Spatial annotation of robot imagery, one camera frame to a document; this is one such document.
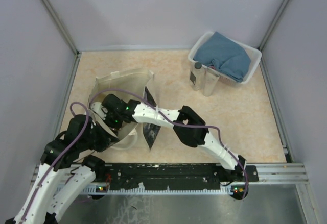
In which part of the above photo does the blue folded towel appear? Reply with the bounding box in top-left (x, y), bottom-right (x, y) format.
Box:
top-left (193, 32), bottom-right (251, 83)

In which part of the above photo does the clear square bottle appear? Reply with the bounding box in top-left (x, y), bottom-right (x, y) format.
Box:
top-left (190, 62), bottom-right (205, 91)

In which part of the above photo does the cream canvas tote bag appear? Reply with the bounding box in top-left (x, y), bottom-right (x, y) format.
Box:
top-left (88, 68), bottom-right (160, 151)

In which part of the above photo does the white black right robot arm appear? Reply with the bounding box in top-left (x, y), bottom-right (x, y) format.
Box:
top-left (91, 94), bottom-right (246, 181)

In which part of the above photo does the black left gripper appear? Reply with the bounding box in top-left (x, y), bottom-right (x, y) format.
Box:
top-left (79, 121), bottom-right (120, 152)

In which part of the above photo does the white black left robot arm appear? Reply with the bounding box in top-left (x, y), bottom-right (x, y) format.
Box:
top-left (6, 115), bottom-right (119, 223)

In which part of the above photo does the white plastic basket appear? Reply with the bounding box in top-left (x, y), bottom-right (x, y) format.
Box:
top-left (188, 31), bottom-right (262, 84)

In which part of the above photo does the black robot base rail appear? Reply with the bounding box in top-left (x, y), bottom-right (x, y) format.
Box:
top-left (76, 161), bottom-right (259, 201)

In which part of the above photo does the aluminium frame rail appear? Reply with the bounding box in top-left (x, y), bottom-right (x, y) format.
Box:
top-left (28, 0), bottom-right (79, 55)

